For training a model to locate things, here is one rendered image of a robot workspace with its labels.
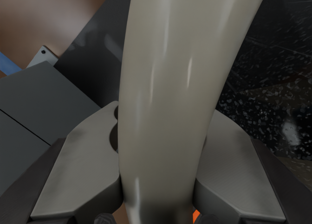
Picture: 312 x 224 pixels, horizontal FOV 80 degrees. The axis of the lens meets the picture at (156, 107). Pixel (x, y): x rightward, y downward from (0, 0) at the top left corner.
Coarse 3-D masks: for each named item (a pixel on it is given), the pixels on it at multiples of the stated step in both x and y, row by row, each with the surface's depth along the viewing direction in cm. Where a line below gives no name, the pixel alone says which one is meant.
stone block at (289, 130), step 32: (288, 0) 49; (256, 32) 49; (288, 32) 38; (256, 64) 38; (288, 64) 31; (224, 96) 39; (256, 96) 33; (288, 96) 28; (256, 128) 33; (288, 128) 29; (288, 160) 30
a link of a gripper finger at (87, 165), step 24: (96, 120) 10; (72, 144) 8; (96, 144) 8; (72, 168) 7; (96, 168) 7; (48, 192) 6; (72, 192) 6; (96, 192) 6; (120, 192) 7; (48, 216) 6; (96, 216) 7
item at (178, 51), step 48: (144, 0) 4; (192, 0) 3; (240, 0) 4; (144, 48) 4; (192, 48) 4; (144, 96) 4; (192, 96) 4; (144, 144) 5; (192, 144) 5; (144, 192) 6; (192, 192) 7
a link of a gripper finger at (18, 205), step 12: (60, 144) 8; (48, 156) 8; (36, 168) 7; (48, 168) 7; (24, 180) 7; (36, 180) 7; (12, 192) 6; (24, 192) 6; (36, 192) 6; (0, 204) 6; (12, 204) 6; (24, 204) 6; (0, 216) 6; (12, 216) 6; (24, 216) 6; (72, 216) 6
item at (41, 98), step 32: (32, 64) 99; (0, 96) 66; (32, 96) 77; (64, 96) 91; (0, 128) 60; (32, 128) 68; (64, 128) 79; (0, 160) 54; (32, 160) 61; (0, 192) 50
